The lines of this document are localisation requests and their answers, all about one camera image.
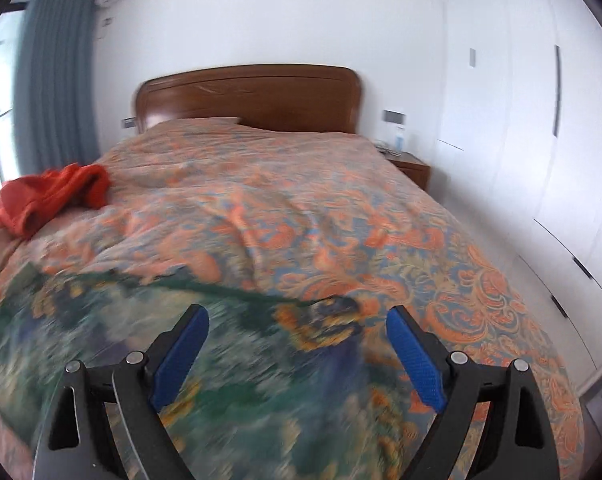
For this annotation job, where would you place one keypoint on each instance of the orange floral quilt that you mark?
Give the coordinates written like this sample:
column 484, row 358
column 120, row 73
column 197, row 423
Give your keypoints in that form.
column 291, row 210

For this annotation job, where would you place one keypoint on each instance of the white wardrobe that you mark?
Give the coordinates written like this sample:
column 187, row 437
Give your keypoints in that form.
column 531, row 125

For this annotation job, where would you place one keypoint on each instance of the orange fleece garment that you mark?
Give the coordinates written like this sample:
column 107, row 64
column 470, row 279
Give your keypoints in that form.
column 46, row 195

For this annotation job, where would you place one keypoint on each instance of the grey wall switch panel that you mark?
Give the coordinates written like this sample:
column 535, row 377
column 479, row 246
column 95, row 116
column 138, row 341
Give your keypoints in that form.
column 394, row 116
column 129, row 123

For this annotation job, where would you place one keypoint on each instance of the small clear bottle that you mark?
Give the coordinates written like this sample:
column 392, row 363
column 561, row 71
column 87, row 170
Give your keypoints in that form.
column 400, row 139

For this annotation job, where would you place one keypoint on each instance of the blue-grey curtain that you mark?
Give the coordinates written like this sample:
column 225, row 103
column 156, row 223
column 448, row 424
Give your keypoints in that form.
column 56, row 80

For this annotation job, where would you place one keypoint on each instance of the green printed jacket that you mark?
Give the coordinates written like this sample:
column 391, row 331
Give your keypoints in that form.
column 261, row 390

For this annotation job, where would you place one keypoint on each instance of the wooden headboard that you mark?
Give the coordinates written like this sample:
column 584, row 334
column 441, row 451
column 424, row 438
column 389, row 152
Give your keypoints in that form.
column 251, row 97

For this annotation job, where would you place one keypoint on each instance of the small grey wall plate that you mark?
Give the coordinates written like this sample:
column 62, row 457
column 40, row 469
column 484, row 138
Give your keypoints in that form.
column 472, row 57

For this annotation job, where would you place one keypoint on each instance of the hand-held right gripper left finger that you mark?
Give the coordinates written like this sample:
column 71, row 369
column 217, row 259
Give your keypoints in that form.
column 178, row 360

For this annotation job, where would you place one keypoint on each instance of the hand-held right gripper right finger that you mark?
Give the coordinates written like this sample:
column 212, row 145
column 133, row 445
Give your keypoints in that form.
column 416, row 360

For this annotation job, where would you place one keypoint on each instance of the wooden nightstand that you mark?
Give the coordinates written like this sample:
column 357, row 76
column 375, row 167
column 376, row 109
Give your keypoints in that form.
column 411, row 167

